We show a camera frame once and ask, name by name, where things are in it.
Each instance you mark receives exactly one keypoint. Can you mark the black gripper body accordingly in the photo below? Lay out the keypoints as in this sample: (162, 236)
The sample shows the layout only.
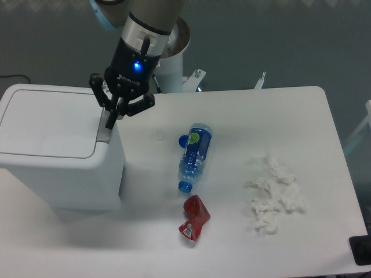
(130, 67)

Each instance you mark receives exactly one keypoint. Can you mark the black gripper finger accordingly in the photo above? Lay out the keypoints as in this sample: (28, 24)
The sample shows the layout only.
(125, 108)
(96, 83)

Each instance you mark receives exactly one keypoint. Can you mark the white push-top trash can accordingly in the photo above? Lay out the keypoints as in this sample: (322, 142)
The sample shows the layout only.
(55, 141)

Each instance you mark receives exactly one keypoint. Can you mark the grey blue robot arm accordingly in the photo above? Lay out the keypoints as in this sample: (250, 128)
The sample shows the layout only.
(123, 89)

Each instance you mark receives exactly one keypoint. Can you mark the crushed red soda can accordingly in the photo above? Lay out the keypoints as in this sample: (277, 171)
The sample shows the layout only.
(197, 215)

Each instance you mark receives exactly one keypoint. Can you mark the blue bottle cap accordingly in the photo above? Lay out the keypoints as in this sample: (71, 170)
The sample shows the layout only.
(183, 140)

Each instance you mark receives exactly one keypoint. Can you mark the blue plastic water bottle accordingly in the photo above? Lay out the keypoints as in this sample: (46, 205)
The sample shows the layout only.
(192, 162)

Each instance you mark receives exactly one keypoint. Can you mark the crumpled white tissue paper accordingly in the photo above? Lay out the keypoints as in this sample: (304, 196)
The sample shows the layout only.
(280, 193)

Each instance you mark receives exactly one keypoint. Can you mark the black device at edge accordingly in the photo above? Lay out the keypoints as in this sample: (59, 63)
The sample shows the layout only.
(360, 247)

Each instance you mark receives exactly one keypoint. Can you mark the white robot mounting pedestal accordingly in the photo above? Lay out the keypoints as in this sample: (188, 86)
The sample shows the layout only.
(169, 73)

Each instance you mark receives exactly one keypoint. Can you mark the white metal mounting bracket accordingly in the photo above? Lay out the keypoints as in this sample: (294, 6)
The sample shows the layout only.
(192, 83)

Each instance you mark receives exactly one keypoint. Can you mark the white frame at right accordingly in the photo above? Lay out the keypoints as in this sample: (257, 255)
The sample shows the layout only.
(359, 133)

